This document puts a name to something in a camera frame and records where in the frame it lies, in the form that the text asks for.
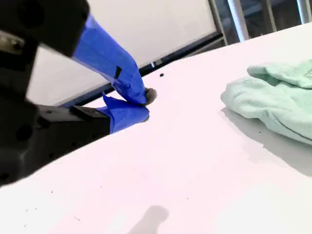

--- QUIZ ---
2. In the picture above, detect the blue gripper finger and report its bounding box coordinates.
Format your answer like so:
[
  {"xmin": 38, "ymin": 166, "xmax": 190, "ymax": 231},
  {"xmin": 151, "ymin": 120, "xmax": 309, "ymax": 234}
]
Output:
[
  {"xmin": 0, "ymin": 0, "xmax": 158, "ymax": 106},
  {"xmin": 50, "ymin": 92, "xmax": 150, "ymax": 163}
]

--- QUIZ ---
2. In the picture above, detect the pale green T-shirt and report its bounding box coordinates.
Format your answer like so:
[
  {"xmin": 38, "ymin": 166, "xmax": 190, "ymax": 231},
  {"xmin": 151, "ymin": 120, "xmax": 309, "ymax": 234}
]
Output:
[{"xmin": 220, "ymin": 58, "xmax": 312, "ymax": 147}]

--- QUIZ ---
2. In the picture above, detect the white board panel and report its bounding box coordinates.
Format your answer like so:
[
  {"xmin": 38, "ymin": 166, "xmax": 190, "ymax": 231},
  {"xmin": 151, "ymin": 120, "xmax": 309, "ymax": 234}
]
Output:
[{"xmin": 26, "ymin": 0, "xmax": 219, "ymax": 107}]

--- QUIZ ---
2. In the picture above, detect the white metal post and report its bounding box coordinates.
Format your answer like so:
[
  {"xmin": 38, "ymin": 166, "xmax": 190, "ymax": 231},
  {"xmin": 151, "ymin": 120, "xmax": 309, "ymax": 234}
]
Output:
[
  {"xmin": 296, "ymin": 0, "xmax": 312, "ymax": 24},
  {"xmin": 227, "ymin": 0, "xmax": 251, "ymax": 42}
]

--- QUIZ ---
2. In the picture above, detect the thin grey metal post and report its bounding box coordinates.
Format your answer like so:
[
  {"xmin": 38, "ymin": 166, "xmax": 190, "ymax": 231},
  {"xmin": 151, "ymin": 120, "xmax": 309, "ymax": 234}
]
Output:
[{"xmin": 265, "ymin": 0, "xmax": 278, "ymax": 33}]

